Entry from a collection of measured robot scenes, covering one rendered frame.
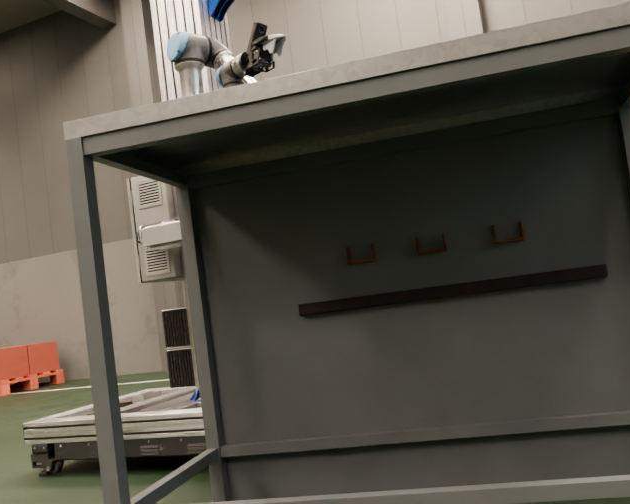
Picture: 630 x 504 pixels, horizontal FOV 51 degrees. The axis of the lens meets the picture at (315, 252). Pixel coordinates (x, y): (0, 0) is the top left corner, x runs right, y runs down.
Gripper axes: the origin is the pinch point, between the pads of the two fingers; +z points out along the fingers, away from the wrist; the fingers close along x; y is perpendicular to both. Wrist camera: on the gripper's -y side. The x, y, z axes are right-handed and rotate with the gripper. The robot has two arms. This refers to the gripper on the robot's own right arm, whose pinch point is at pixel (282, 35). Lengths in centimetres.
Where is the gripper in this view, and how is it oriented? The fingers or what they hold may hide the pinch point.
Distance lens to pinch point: 229.3
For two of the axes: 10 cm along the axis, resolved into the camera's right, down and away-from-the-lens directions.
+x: -7.6, -0.8, -6.4
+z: 6.5, -1.4, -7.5
